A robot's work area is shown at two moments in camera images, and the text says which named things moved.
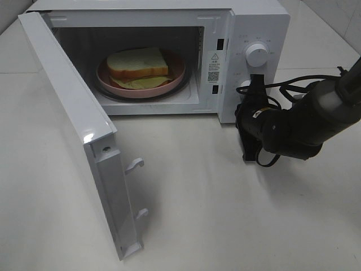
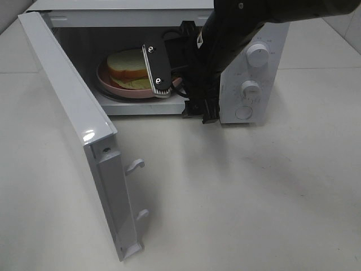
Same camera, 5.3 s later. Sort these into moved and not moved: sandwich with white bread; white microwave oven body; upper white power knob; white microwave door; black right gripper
Moved: sandwich with white bread; black right gripper
Not moved: upper white power knob; white microwave door; white microwave oven body
